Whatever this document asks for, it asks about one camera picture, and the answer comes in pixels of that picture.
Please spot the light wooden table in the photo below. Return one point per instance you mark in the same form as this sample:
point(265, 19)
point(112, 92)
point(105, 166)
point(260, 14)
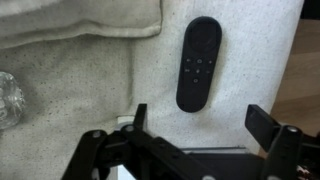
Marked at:
point(298, 98)

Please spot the beige sofa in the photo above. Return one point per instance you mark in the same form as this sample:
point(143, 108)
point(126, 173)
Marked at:
point(88, 64)

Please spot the clear plastic water bottle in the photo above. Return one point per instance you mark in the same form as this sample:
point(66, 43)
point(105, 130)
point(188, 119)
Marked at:
point(12, 102)

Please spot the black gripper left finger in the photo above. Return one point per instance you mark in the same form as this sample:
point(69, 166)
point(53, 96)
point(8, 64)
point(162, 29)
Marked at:
point(145, 157)

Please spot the black remote control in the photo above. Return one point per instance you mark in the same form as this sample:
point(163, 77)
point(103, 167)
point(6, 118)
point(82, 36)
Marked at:
point(200, 50)

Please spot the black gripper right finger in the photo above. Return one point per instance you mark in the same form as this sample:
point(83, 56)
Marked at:
point(291, 154)

